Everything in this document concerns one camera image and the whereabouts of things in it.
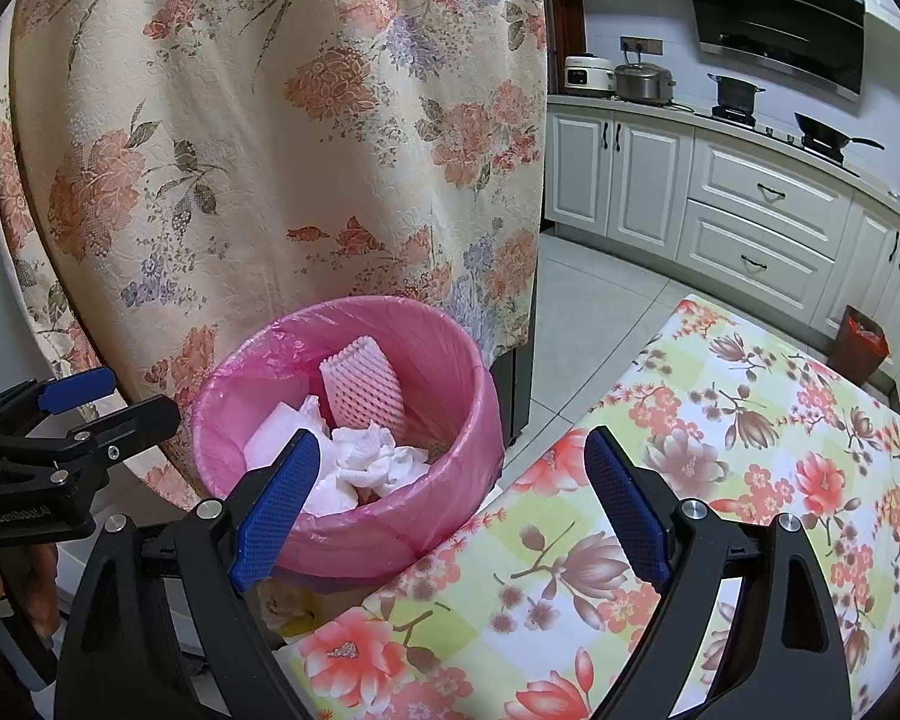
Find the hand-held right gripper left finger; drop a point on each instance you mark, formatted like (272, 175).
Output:
(277, 510)

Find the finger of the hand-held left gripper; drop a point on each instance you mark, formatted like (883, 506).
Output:
(127, 424)
(75, 388)

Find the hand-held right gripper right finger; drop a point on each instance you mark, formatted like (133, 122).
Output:
(630, 510)

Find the white foam sheet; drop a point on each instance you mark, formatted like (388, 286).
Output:
(274, 435)

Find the pink trash bin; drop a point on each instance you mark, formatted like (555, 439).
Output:
(360, 551)

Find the white tissue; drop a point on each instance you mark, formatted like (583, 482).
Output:
(379, 461)

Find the pink foam fruit net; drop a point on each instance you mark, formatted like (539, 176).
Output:
(364, 386)

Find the pink plastic bin liner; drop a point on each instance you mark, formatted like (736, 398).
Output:
(427, 360)

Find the person's left hand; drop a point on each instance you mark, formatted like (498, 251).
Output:
(45, 592)

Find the floral tablecloth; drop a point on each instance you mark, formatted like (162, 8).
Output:
(720, 427)

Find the black appliance base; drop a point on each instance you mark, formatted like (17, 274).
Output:
(517, 390)

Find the brown floor bin red bag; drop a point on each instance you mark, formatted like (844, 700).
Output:
(859, 349)

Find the floral beige cloth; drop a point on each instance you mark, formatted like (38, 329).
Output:
(270, 127)

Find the white base cabinets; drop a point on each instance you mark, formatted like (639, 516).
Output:
(742, 202)

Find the black gas cooktop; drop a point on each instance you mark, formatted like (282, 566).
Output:
(780, 131)

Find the black frying pan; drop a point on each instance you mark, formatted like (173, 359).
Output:
(821, 131)

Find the steel pressure cooker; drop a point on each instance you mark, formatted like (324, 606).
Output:
(643, 84)

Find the black stock pot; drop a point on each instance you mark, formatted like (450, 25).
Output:
(733, 92)

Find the white rice cooker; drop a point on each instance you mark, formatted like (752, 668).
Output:
(589, 76)

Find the brown panel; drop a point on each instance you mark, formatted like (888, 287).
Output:
(566, 30)

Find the black range hood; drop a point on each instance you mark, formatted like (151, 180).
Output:
(780, 7)

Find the wall outlet strip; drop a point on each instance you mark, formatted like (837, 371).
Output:
(641, 46)

